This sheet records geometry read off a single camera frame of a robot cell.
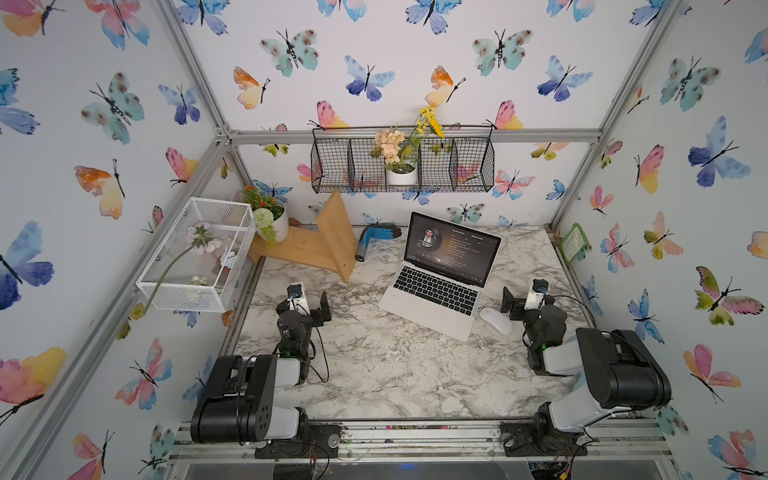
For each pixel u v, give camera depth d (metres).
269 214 0.95
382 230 1.12
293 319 0.70
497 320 0.92
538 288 0.77
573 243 1.11
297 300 0.76
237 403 0.44
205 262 0.72
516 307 0.82
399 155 0.83
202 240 0.74
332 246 0.91
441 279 1.04
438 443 0.74
